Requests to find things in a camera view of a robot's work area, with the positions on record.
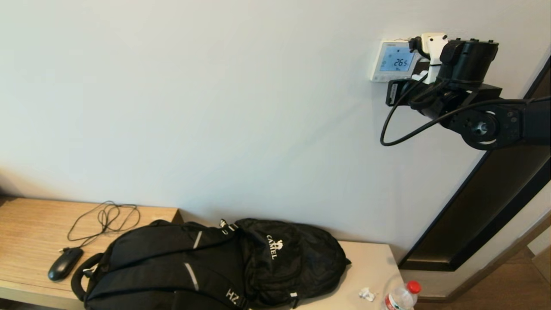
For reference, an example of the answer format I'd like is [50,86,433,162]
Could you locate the white wall thermostat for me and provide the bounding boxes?
[370,40,420,82]

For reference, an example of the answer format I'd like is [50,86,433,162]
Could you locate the clear water bottle red cap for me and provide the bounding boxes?
[381,280,421,310]

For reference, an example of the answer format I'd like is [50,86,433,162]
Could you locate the black Camel backpack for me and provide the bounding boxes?
[71,219,351,310]

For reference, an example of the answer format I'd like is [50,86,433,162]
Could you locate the black computer mouse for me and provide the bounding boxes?
[47,248,84,283]

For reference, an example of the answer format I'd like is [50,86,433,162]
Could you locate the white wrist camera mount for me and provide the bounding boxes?
[409,33,449,82]

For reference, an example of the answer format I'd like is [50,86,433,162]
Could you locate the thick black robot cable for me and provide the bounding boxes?
[380,73,551,147]

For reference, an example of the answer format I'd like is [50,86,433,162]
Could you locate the dark brown door frame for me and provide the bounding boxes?
[398,56,551,273]

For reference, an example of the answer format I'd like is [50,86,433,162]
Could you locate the thin black mouse cable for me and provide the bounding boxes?
[59,201,141,254]

